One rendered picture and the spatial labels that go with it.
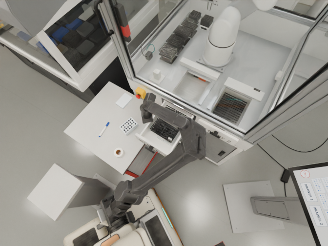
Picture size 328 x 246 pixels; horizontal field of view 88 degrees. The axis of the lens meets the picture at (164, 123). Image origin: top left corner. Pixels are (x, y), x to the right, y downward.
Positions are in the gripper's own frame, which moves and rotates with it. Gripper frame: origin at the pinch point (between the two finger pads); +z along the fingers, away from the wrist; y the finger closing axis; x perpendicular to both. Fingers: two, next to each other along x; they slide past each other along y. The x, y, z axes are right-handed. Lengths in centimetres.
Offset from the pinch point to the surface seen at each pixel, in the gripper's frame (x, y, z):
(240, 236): -69, -103, 88
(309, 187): -79, -57, -10
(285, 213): -86, -77, 31
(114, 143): 29.0, -6.6, 21.5
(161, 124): -8.5, -2.4, 6.6
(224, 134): -49, -19, 2
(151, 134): 0.1, -7.0, 13.0
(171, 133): -13.9, -10.8, 5.9
